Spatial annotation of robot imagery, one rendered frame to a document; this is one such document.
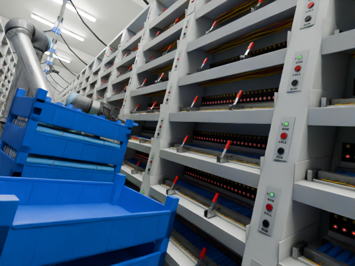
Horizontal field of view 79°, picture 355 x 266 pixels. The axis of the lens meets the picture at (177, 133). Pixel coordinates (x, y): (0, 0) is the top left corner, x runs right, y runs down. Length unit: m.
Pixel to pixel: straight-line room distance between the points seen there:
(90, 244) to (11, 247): 0.09
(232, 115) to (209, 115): 0.12
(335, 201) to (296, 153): 0.14
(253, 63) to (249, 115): 0.19
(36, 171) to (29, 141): 0.08
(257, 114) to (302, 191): 0.27
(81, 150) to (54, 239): 0.39
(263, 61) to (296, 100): 0.21
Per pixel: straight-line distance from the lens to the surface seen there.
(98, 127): 0.69
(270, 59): 0.80
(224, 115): 0.83
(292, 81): 0.70
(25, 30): 1.46
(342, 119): 0.63
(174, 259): 0.95
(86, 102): 1.29
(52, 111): 0.64
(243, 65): 0.87
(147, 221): 0.41
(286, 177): 0.64
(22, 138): 0.63
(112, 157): 0.74
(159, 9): 2.13
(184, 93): 1.21
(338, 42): 0.72
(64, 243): 0.33
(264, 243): 0.67
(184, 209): 0.91
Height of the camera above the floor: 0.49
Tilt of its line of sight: 5 degrees up
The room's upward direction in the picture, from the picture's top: 14 degrees clockwise
